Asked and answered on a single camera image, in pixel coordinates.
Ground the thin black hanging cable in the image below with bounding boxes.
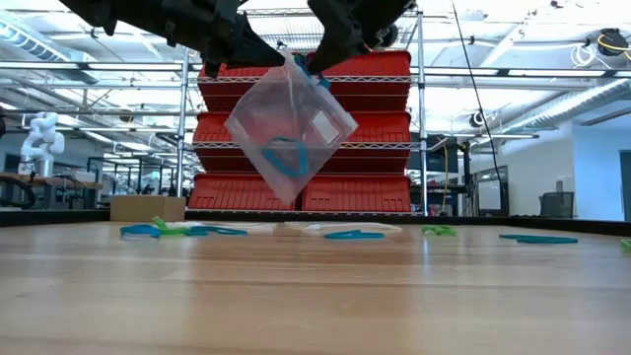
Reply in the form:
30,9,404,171
451,0,510,218

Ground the blue rubber band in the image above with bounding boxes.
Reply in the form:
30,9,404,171
119,224,163,240
294,52,332,91
260,136,311,179

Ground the black mesh chair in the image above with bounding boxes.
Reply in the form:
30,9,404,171
538,190,576,220

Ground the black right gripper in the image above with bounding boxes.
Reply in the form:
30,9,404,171
306,0,416,75

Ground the chrome wire shelf rack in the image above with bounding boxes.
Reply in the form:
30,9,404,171
175,5,430,218

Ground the teal rubber band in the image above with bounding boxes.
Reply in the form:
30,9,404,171
498,233,580,246
323,229,386,242
186,225,248,238

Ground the black monitor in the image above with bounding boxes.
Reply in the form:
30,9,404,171
407,147,459,174

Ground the yellow cable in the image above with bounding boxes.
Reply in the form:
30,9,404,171
442,143,451,213

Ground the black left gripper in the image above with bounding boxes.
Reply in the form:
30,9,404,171
162,0,286,79

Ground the small cardboard box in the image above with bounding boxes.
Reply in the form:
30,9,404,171
109,194,187,223

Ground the black hose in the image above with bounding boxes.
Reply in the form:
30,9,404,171
0,176,38,210

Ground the white cable coil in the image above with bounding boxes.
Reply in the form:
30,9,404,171
570,42,598,69

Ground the wooden workbench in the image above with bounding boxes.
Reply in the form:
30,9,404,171
0,172,105,211

